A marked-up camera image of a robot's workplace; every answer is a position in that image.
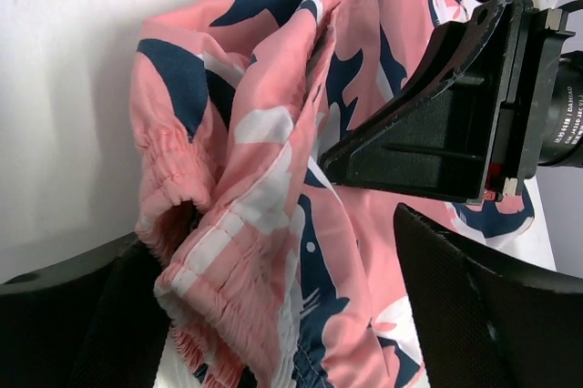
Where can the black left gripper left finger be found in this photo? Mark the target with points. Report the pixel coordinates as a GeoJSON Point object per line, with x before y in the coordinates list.
{"type": "Point", "coordinates": [90, 321]}

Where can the pink shark print shorts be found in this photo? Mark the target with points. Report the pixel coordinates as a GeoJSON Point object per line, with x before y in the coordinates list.
{"type": "Point", "coordinates": [268, 269]}

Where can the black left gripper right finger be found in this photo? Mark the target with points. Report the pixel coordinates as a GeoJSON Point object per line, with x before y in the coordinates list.
{"type": "Point", "coordinates": [484, 318]}

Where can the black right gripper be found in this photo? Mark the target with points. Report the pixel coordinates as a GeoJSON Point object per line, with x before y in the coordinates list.
{"type": "Point", "coordinates": [456, 115]}

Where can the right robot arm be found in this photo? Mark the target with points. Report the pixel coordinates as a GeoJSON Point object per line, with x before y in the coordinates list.
{"type": "Point", "coordinates": [492, 100]}

